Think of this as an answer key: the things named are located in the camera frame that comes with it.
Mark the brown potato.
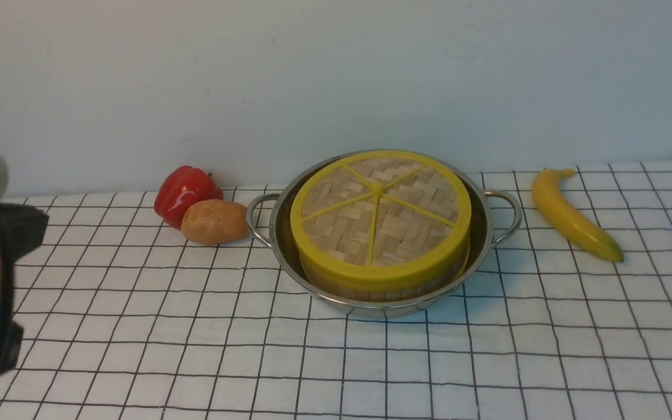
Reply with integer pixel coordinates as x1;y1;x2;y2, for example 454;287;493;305
181;199;250;246

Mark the stainless steel pot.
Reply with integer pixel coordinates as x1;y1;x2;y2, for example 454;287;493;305
246;152;524;320

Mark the red bell pepper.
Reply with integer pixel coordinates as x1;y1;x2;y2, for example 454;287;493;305
153;165;224;230

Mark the woven bamboo steamer lid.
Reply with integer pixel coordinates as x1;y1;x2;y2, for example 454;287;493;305
289;150;472;289

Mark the bamboo steamer basket yellow rim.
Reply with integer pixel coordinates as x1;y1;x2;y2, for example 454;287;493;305
301;241;470;303

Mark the yellow banana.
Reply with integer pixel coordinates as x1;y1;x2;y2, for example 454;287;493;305
531;169;625;263

